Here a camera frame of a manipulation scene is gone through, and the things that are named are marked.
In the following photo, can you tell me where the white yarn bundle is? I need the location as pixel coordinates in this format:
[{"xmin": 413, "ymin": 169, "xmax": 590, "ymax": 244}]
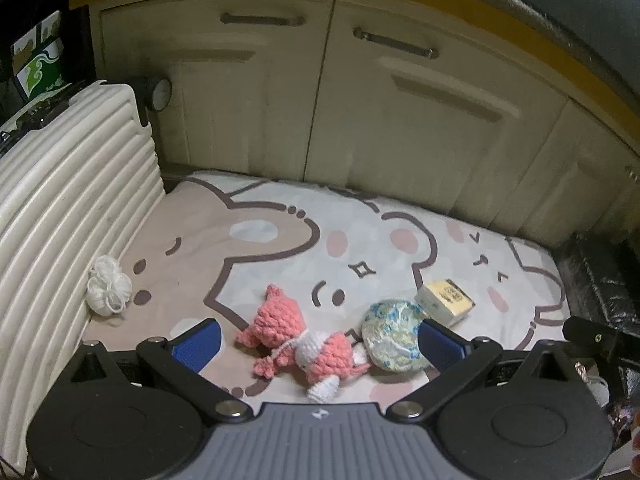
[{"xmin": 87, "ymin": 254, "xmax": 134, "ymax": 317}]

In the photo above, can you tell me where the patterned drawstring pouch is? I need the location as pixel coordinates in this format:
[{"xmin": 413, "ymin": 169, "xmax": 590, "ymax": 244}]
[{"xmin": 582, "ymin": 373, "xmax": 610, "ymax": 407}]

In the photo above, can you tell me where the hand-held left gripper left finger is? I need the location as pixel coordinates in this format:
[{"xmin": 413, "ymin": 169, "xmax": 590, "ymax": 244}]
[{"xmin": 64, "ymin": 318, "xmax": 254, "ymax": 427}]

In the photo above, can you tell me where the small cream box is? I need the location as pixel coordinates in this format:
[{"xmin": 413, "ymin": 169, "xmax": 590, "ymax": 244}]
[{"xmin": 413, "ymin": 278, "xmax": 476, "ymax": 326}]

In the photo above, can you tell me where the green and white box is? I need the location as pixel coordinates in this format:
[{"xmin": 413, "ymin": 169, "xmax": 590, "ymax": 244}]
[{"xmin": 12, "ymin": 9, "xmax": 67, "ymax": 100}]

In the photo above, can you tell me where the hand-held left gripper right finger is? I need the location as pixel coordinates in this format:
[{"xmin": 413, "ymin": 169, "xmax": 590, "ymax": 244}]
[{"xmin": 386, "ymin": 318, "xmax": 587, "ymax": 424}]

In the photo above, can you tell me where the purple brown crochet flower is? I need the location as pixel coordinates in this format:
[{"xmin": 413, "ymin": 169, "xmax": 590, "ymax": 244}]
[{"xmin": 610, "ymin": 399, "xmax": 640, "ymax": 444}]

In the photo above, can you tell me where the bear print blanket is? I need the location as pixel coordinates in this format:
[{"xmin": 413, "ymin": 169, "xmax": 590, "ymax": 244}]
[{"xmin": 80, "ymin": 170, "xmax": 611, "ymax": 408}]

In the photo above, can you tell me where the black suitcase wheel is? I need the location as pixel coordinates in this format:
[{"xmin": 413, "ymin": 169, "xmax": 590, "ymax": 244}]
[{"xmin": 133, "ymin": 75, "xmax": 174, "ymax": 126}]

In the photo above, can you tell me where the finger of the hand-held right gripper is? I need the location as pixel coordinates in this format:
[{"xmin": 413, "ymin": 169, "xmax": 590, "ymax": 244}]
[{"xmin": 561, "ymin": 315, "xmax": 640, "ymax": 377}]

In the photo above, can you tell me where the round floral pouch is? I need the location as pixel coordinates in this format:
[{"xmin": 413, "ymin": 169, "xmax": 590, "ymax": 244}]
[{"xmin": 360, "ymin": 298, "xmax": 432, "ymax": 374}]

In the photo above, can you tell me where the white ribbed suitcase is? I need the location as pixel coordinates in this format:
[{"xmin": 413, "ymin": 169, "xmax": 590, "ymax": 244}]
[{"xmin": 0, "ymin": 80, "xmax": 167, "ymax": 474}]

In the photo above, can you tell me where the pink crochet doll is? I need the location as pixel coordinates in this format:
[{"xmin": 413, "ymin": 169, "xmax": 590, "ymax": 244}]
[{"xmin": 234, "ymin": 283, "xmax": 372, "ymax": 405}]

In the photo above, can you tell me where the black bubble-wrapped box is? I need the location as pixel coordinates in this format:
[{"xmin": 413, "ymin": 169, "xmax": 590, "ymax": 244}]
[{"xmin": 554, "ymin": 232, "xmax": 640, "ymax": 332}]

